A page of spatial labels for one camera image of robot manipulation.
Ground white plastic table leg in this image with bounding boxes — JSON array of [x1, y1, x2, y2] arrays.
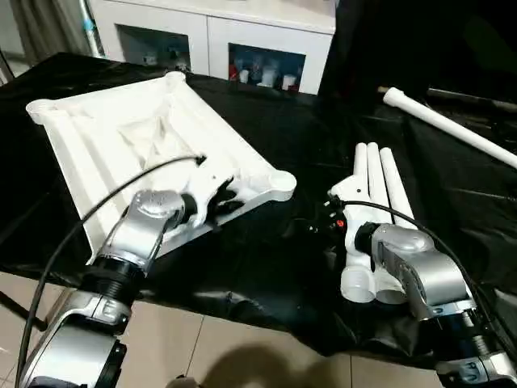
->
[[339, 143, 377, 305], [381, 86, 517, 169], [368, 143, 409, 305], [380, 147, 418, 232]]

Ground white plastic table top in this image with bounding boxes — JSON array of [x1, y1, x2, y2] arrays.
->
[[26, 71, 297, 259]]

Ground black work mat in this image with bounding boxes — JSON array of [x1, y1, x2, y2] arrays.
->
[[0, 32, 517, 369]]

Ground white cabinet with glass doors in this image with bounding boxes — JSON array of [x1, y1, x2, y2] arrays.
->
[[87, 0, 337, 95]]

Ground robot leg with black foot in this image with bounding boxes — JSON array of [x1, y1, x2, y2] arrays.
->
[[166, 375, 200, 388]]

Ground grey curtain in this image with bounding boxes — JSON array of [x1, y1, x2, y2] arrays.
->
[[8, 0, 91, 67]]

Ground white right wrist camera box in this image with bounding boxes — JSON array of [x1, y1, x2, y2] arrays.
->
[[327, 179, 366, 253]]

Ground black left wrist camera cable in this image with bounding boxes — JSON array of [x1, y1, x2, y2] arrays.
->
[[15, 155, 207, 388]]

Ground white teal mop handle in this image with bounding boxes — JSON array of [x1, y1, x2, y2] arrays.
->
[[79, 0, 106, 59]]

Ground black folding stand frame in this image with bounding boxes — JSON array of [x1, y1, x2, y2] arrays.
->
[[0, 291, 49, 332]]

